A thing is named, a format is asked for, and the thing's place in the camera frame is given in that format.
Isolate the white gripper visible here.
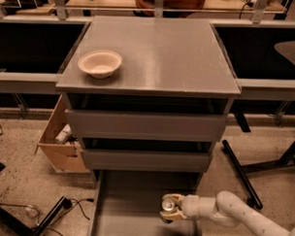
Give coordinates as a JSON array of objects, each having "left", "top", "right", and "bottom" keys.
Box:
[{"left": 160, "top": 193, "right": 218, "bottom": 221}]

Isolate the green soda can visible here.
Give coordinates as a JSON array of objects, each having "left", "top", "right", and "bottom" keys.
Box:
[{"left": 160, "top": 203, "right": 178, "bottom": 223}]

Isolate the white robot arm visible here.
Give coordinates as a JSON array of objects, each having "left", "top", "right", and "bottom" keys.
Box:
[{"left": 160, "top": 190, "right": 295, "bottom": 236}]

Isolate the grey bottom drawer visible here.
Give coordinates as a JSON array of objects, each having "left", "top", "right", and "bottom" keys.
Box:
[{"left": 87, "top": 170, "right": 202, "bottom": 236}]

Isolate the grey drawer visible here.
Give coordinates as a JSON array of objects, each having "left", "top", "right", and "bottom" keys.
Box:
[
  {"left": 87, "top": 170, "right": 202, "bottom": 236},
  {"left": 82, "top": 137, "right": 214, "bottom": 173},
  {"left": 63, "top": 93, "right": 234, "bottom": 145}
]

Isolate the grey drawer cabinet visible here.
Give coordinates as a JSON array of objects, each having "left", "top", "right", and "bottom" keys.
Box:
[{"left": 52, "top": 14, "right": 245, "bottom": 187}]

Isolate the grey middle drawer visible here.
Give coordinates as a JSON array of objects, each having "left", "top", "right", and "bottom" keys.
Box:
[{"left": 82, "top": 137, "right": 214, "bottom": 173}]

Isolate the grey top drawer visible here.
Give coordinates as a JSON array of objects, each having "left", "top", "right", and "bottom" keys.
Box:
[{"left": 63, "top": 93, "right": 234, "bottom": 145}]

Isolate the black stand right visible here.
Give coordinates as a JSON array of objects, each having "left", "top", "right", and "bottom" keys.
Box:
[{"left": 222, "top": 140, "right": 295, "bottom": 210}]

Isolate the black stand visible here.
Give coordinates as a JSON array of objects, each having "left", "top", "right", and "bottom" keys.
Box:
[
  {"left": 222, "top": 140, "right": 295, "bottom": 210},
  {"left": 0, "top": 197, "right": 72, "bottom": 236}
]

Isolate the white bottle in box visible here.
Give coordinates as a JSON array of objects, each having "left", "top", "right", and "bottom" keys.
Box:
[{"left": 55, "top": 124, "right": 72, "bottom": 144}]

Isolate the white paper bowl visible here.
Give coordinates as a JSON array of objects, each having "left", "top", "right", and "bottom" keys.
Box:
[{"left": 78, "top": 51, "right": 122, "bottom": 79}]

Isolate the black stand left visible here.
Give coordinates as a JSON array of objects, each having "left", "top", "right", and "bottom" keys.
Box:
[{"left": 0, "top": 197, "right": 72, "bottom": 236}]

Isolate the brown bag on table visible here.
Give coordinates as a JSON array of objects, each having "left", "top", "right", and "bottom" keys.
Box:
[{"left": 135, "top": 0, "right": 206, "bottom": 18}]

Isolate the black cable on floor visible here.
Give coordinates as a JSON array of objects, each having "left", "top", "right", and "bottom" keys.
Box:
[{"left": 46, "top": 196, "right": 95, "bottom": 236}]

